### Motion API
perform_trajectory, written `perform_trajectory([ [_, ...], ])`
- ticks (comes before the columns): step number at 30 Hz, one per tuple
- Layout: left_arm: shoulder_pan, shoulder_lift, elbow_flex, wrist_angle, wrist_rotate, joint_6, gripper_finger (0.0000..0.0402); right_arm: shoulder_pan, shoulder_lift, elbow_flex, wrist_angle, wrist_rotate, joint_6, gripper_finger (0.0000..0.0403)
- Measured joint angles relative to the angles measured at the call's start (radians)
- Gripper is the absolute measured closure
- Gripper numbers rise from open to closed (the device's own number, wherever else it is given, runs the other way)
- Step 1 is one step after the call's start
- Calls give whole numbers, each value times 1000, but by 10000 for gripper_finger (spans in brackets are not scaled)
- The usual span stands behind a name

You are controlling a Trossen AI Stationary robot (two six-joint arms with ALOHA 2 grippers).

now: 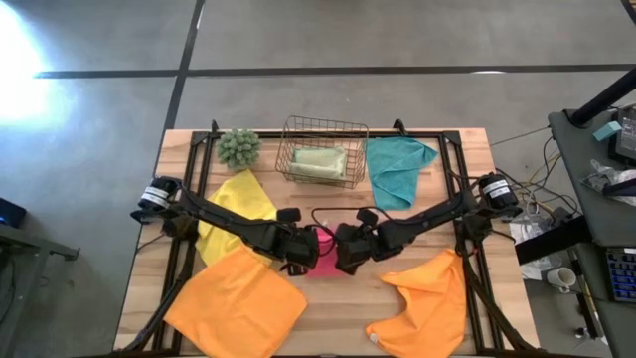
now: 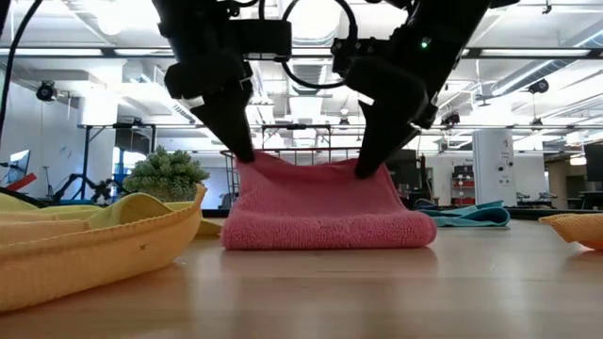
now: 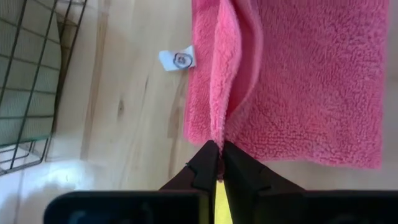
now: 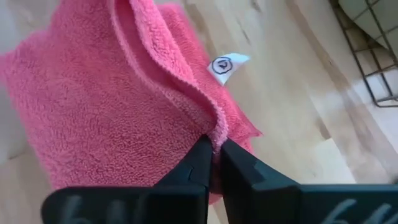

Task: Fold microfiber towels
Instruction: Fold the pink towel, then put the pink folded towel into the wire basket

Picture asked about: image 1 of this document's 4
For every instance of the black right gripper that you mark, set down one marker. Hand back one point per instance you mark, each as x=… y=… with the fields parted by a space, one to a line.
x=372 y=246

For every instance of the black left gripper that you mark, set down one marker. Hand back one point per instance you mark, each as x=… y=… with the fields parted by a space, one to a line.
x=300 y=256

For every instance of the pink microfiber towel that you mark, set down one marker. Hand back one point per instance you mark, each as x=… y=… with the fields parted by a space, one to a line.
x=325 y=271

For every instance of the teal microfiber towel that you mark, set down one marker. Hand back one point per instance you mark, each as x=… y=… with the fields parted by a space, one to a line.
x=392 y=164

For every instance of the yellow microfiber towel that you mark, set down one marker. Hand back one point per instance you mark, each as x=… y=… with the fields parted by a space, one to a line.
x=238 y=194

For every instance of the light green microfiber towel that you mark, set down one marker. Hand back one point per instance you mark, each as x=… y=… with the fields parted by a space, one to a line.
x=320 y=163

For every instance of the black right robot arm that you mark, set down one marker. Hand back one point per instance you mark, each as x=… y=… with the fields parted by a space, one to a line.
x=437 y=216

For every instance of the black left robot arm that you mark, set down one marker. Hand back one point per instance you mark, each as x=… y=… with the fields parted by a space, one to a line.
x=223 y=221

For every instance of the orange microfiber towel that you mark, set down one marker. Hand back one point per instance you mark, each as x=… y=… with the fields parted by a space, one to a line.
x=427 y=303
x=233 y=303

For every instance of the potted green succulent plant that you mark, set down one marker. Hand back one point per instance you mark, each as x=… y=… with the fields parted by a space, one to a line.
x=238 y=148

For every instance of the white bag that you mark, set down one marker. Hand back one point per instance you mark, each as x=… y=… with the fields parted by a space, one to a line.
x=529 y=238

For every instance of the black crossbar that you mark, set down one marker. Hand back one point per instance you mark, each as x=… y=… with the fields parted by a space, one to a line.
x=551 y=241

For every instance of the white mug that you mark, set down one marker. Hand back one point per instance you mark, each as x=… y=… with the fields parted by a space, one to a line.
x=561 y=279

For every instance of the grey side desk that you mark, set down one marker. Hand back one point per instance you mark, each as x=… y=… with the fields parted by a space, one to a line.
x=596 y=224

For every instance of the clear plastic bag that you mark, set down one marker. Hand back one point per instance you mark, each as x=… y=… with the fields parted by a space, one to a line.
x=608 y=179

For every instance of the black keyboard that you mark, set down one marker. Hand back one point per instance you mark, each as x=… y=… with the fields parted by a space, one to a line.
x=622 y=273

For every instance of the light blue block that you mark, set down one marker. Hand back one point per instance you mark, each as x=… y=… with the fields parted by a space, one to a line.
x=607 y=131

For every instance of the grey metal bench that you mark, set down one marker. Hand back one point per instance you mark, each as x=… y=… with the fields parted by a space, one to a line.
x=30 y=258

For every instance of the black pole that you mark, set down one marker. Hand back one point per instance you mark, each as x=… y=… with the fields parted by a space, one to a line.
x=603 y=99

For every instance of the black desk device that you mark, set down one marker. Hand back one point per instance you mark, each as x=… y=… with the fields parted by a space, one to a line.
x=626 y=136

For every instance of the black box with blue light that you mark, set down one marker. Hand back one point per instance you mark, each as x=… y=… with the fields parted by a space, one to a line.
x=11 y=214

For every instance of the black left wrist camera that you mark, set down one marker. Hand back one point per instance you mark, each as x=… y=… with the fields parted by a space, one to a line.
x=308 y=237

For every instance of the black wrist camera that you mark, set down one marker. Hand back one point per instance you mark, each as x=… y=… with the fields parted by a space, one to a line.
x=308 y=237
x=348 y=237

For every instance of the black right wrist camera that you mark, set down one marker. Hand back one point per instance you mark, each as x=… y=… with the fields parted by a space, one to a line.
x=348 y=237

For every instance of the black metal table frame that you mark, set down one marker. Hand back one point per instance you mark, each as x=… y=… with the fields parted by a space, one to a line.
x=427 y=133

